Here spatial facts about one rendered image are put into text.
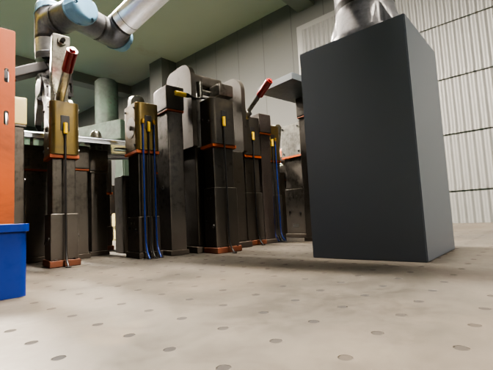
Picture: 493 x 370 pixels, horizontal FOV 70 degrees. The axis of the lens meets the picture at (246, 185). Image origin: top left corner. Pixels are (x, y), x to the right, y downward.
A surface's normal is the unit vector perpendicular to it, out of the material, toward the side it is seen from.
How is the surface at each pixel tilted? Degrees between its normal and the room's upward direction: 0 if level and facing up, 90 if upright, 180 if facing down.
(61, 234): 90
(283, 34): 90
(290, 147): 90
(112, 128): 90
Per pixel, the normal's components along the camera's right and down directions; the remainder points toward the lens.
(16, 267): 0.65, -0.10
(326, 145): -0.65, -0.04
